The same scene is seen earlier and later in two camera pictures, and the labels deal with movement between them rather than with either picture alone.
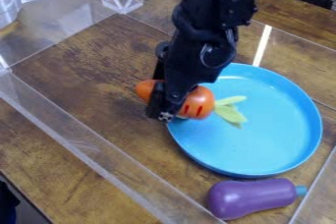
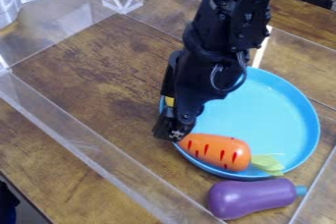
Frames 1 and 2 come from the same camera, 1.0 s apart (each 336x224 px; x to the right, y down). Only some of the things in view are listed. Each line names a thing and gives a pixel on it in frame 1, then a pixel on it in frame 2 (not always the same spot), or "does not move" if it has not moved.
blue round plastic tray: x=278 y=137 does not move
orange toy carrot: x=200 y=104 -> x=224 y=152
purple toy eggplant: x=234 y=197 does not move
